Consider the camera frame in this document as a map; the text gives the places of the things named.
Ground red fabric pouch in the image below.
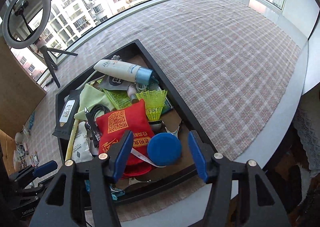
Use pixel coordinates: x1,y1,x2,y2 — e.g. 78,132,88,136
96,100,155,183

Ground blue clothespin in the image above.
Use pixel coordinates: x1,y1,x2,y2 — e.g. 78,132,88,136
28,111,35,130

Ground yellow plastic shuttlecock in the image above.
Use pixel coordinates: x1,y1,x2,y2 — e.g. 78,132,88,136
136,90,168,121

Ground light wooden board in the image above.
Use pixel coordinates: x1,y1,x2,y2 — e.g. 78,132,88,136
1,36,46,138

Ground pink tube grey cap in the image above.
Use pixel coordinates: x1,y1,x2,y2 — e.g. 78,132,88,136
127,84,139,104

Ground black wet wipes pack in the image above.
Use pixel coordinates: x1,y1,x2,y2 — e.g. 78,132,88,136
53,89,81,140

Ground white plug adapter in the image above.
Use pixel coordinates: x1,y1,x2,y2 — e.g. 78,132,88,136
14,132,24,145

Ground grey sachet packet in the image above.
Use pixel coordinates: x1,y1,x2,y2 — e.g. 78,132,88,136
99,75,130,91

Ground white sunscreen bottle blue cap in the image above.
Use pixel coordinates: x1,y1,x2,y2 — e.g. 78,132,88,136
93,60,153,85

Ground blue round lid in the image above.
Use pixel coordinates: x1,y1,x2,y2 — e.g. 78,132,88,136
147,133,182,166

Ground light green cloth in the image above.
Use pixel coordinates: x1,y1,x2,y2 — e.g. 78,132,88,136
74,84,115,121

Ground white usb cable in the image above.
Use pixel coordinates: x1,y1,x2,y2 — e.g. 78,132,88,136
135,82,149,93

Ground black coiled cable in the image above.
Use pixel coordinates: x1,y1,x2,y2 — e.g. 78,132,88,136
84,103,111,147

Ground plaid tablecloth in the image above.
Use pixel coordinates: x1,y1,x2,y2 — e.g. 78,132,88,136
23,0,302,222

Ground ring light on tripod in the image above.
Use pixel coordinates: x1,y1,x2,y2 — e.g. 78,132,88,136
2,0,79,89

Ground black tray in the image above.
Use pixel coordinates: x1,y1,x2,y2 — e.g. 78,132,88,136
55,39,218,211

